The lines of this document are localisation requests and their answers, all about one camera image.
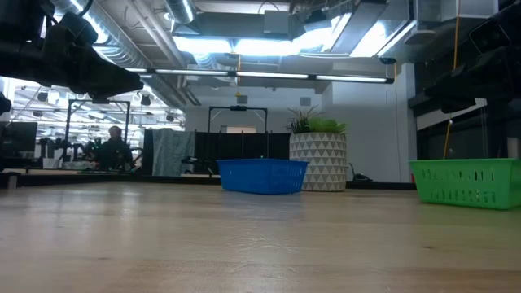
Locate succulent in triangle-patterned pot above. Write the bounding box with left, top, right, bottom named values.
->
left=287, top=106, right=348, bottom=192

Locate thin yellow hanging cord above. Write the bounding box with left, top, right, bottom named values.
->
left=234, top=52, right=243, bottom=98

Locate green plastic basket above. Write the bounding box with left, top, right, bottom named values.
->
left=409, top=157, right=521, bottom=211

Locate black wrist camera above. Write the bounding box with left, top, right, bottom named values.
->
left=467, top=15, right=512, bottom=54
left=42, top=11, right=99, bottom=52

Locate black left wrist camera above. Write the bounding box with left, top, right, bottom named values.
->
left=42, top=11, right=99, bottom=52

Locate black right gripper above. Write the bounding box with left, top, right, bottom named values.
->
left=408, top=42, right=521, bottom=115

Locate person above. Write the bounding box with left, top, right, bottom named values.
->
left=96, top=125, right=134, bottom=172

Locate grey draped cloth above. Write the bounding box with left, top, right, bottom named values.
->
left=152, top=128, right=196, bottom=177

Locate black gantry frame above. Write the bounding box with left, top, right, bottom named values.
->
left=67, top=98, right=131, bottom=164
left=208, top=105, right=269, bottom=135

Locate blue plastic basket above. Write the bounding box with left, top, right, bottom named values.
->
left=216, top=158, right=309, bottom=195

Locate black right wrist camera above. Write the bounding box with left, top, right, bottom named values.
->
left=467, top=15, right=512, bottom=54

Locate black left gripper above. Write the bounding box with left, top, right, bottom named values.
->
left=0, top=38, right=144, bottom=105

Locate black partition panel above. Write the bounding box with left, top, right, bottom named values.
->
left=142, top=129, right=291, bottom=177

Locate black device with cable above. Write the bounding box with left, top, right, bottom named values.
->
left=348, top=162, right=374, bottom=183

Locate long ceiling light bar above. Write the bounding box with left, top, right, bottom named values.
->
left=121, top=67, right=395, bottom=85

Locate black computer monitor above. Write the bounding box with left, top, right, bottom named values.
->
left=0, top=120, right=38, bottom=160

